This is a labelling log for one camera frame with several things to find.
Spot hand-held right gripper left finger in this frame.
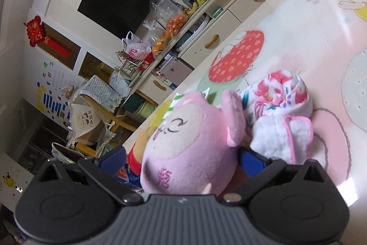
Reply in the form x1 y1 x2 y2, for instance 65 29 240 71
36 145 144 205

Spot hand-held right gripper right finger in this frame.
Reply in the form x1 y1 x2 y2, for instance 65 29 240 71
223 146 334 204

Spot white fluffy towel pink trim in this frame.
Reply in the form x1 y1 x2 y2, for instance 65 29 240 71
250 115 314 165

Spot pink plush toy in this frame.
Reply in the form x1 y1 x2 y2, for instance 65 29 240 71
140 89 246 195

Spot wooden chair with lace cover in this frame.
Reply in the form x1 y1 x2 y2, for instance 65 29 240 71
79 75 141 148
52 133 115 165

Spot beige canvas tote bag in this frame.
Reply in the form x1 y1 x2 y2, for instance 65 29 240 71
67 103 105 145

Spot dark green bin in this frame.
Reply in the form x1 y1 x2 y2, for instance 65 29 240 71
123 94 144 113

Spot light green bucket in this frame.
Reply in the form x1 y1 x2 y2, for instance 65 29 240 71
136 103 158 119

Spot floral printed towel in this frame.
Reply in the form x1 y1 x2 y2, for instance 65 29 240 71
239 69 314 126

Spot white paper bag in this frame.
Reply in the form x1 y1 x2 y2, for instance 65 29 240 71
110 73 129 96

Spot glass vase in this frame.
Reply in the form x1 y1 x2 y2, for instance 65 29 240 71
113 60 138 82

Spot white pink plastic bag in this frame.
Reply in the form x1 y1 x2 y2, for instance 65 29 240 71
122 31 152 60

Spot pink storage box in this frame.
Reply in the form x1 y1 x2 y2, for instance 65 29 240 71
159 58 194 85

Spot clear bag of large oranges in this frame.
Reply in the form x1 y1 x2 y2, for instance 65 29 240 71
142 20 172 59

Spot long red box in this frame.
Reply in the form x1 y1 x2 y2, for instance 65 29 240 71
43 35 72 58

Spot white tray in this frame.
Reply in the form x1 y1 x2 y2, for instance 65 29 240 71
186 15 210 33

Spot clear bag of small oranges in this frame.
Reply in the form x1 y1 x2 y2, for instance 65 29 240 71
149 0 188 37

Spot white television cabinet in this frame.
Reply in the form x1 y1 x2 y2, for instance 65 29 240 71
129 0 291 108

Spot bananas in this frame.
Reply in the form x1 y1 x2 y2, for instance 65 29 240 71
183 1 200 15

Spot wall poster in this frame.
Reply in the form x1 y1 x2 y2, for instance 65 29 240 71
24 56 86 125

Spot bee wall sticker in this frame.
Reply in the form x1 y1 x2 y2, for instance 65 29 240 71
1 173 18 191

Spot red knot wall decoration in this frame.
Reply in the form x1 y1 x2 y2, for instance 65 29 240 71
24 15 43 47

